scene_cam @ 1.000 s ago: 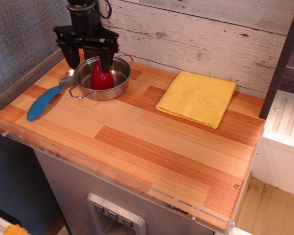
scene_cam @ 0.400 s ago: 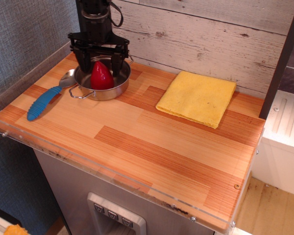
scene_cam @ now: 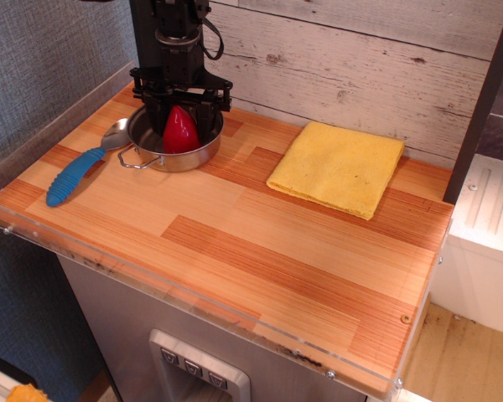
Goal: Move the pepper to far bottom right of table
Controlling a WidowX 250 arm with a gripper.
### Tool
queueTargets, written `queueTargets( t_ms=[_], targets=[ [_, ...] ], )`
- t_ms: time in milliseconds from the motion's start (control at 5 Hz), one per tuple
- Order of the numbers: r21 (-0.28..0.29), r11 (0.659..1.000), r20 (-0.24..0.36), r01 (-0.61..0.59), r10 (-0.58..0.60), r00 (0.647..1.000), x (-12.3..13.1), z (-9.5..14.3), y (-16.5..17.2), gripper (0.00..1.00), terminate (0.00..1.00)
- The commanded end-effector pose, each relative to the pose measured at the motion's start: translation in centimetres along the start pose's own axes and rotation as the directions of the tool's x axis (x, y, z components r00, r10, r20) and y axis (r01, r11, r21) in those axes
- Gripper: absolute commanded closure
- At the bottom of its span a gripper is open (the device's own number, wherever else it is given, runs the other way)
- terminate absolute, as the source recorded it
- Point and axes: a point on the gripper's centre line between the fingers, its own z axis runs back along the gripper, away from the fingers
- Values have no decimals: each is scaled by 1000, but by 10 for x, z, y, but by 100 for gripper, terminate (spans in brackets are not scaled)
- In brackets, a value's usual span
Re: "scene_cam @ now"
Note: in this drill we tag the dark vertical post left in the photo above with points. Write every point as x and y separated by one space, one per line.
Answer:
144 26

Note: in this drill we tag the dark vertical post right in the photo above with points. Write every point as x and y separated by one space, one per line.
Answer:
489 92

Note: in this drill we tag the yellow folded cloth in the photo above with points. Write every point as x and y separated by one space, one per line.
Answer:
338 168

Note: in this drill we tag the white toy sink unit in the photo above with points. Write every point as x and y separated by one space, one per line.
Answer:
468 280

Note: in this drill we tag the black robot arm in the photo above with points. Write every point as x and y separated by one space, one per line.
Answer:
184 20

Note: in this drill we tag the grey toy cabinet front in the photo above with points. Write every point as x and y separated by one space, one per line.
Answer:
121 317

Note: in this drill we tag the clear acrylic edge guard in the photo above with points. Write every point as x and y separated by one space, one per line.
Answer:
337 294

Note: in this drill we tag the yellow object bottom left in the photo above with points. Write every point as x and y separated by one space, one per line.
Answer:
26 393

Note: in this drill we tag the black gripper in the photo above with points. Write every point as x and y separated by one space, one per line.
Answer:
177 73

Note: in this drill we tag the small steel pot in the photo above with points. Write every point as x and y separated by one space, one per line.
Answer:
146 147

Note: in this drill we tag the silver dispenser panel with buttons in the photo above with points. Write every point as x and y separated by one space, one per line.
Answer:
186 373

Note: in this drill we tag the blue handled metal spoon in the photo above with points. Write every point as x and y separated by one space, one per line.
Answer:
68 179

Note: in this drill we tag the dark vertical post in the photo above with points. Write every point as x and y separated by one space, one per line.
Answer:
144 26
489 92

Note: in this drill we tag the red toy pepper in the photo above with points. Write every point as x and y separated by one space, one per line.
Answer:
180 133

